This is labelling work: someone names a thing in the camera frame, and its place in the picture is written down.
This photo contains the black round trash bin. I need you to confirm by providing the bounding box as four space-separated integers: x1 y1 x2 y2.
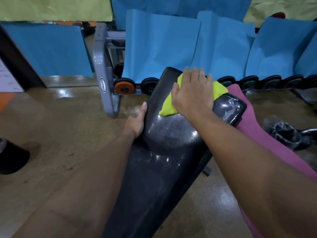
0 137 30 175

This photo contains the black dumbbell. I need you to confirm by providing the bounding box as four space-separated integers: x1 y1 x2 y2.
114 61 124 79
140 77 160 96

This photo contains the person's left hand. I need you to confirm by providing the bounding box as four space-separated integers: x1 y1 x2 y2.
122 101 148 140

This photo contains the black metal equipment frame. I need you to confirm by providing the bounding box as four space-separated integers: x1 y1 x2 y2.
292 87 317 105

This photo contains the crumpled black plastic bag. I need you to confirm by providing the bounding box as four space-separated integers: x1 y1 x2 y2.
262 116 313 152

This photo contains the dark brown door frame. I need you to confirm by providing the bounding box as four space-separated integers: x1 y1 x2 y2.
0 24 47 91

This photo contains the blue cloth sheet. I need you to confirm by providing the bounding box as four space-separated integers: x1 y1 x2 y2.
245 17 317 80
0 21 94 79
294 32 317 78
110 0 253 30
191 11 256 81
122 9 201 84

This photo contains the white paper sign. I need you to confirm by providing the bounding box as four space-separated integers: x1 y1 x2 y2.
0 59 24 93

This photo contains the row of dark dumbbells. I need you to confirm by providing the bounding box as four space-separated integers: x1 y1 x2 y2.
217 74 317 90

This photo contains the person's right hand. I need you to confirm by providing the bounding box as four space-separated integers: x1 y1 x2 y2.
171 66 215 122

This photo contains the pink exercise mat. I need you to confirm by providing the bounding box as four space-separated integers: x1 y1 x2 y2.
227 83 317 238

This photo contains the yellow cloth sheet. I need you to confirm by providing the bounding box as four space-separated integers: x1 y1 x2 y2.
243 0 317 28
0 0 114 22

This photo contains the black padded gym bench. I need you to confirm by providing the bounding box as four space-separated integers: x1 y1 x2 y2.
101 66 248 238

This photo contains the yellow cleaning cloth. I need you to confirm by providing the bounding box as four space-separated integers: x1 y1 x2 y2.
158 72 229 117

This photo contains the person's right forearm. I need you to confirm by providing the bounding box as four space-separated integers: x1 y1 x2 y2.
190 113 317 238

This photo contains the grey metal dumbbell rack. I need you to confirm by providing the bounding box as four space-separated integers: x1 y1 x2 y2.
92 22 317 118

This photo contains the person's left forearm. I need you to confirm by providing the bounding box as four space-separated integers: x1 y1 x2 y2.
11 134 136 238

